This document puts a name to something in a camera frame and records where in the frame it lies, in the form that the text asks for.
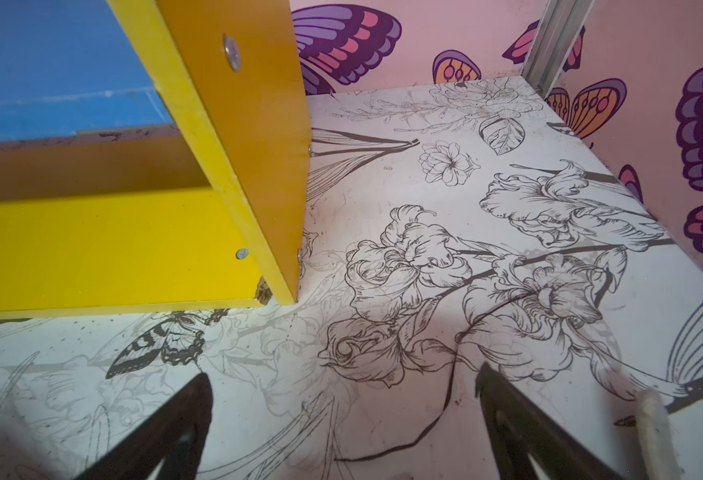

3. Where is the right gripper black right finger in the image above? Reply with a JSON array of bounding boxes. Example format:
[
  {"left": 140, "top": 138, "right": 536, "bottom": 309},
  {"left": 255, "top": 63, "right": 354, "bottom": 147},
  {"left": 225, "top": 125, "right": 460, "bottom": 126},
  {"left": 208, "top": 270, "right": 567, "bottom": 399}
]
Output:
[{"left": 475, "top": 364, "right": 619, "bottom": 479}]

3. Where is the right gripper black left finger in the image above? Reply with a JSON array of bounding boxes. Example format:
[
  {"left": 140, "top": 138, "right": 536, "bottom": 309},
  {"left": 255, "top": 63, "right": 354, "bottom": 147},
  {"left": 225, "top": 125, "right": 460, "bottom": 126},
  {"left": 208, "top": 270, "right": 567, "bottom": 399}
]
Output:
[{"left": 79, "top": 373, "right": 213, "bottom": 479}]

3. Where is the yellow wooden bookshelf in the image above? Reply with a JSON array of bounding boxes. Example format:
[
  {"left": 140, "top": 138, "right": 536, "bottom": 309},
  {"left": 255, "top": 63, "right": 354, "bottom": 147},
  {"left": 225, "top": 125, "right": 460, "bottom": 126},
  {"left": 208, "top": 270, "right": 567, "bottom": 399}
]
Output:
[{"left": 0, "top": 1, "right": 311, "bottom": 319}]

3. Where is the aluminium frame post right rear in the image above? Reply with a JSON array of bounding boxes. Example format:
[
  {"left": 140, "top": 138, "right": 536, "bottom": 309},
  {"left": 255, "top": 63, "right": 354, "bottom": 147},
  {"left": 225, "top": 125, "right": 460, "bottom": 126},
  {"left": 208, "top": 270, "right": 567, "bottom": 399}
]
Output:
[{"left": 523, "top": 0, "right": 595, "bottom": 98}]

